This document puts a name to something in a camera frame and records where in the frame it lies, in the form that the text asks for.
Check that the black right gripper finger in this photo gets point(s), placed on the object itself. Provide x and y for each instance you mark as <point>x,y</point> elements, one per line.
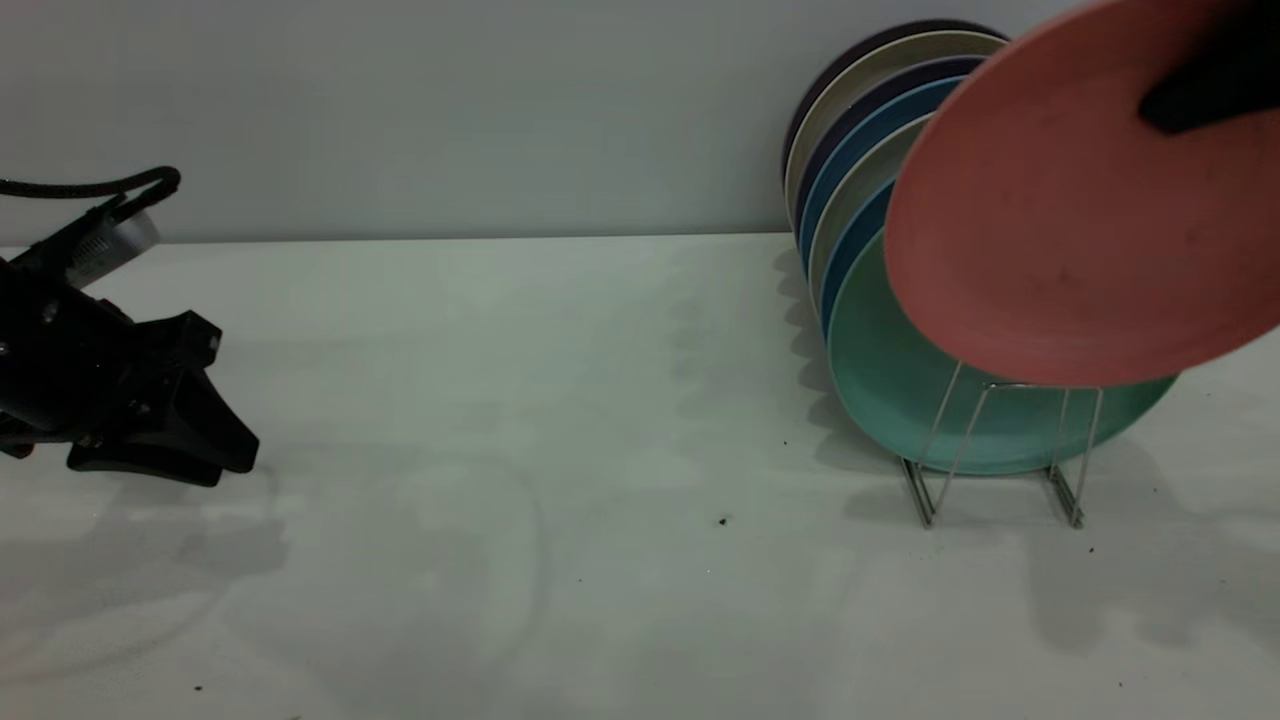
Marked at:
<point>1220,80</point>

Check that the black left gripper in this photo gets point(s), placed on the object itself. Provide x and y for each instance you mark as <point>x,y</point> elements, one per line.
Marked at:
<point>80,370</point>

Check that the pink round plate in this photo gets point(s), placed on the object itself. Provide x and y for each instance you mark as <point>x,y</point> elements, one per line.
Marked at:
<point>1060,230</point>

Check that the dark purple round plate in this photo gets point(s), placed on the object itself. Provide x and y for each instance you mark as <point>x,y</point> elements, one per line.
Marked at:
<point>838,63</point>
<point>858,102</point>

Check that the beige round plate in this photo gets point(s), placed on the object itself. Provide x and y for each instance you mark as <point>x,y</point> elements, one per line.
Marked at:
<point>848,86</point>
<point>848,197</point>

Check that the blue round plate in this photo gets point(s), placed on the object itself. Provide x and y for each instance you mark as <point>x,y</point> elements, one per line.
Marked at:
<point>850,252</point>
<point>850,142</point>

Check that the green round plate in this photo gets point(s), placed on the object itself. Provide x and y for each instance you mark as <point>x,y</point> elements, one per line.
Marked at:
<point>890,400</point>

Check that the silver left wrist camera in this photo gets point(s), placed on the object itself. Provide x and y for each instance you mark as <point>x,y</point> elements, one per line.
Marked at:
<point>115,245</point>

